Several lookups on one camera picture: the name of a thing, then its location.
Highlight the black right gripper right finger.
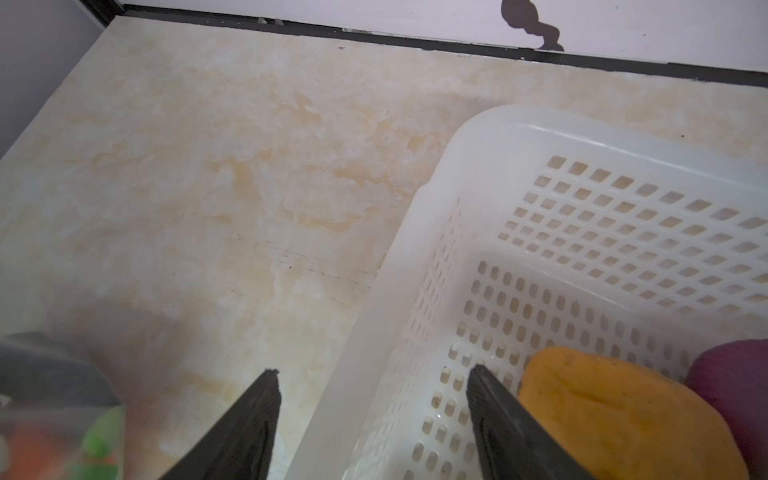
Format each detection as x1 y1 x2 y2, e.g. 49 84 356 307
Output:
466 364 593 480

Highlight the yellow toy potato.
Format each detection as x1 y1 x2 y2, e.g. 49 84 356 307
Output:
519 347 749 479

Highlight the orange toy carrot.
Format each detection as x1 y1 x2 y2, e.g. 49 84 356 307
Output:
64 406 125 480

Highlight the white perforated plastic basket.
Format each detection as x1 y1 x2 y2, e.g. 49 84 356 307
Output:
287 106 767 479

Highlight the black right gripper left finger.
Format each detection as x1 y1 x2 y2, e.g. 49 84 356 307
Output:
162 369 282 480

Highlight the purple toy onion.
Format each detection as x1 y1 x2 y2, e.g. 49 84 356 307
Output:
685 339 767 479

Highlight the clear blue-zipper zip bag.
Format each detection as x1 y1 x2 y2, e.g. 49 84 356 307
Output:
1 332 126 479

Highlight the orange toy pumpkin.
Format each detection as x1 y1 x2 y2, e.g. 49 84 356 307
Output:
5 424 70 480

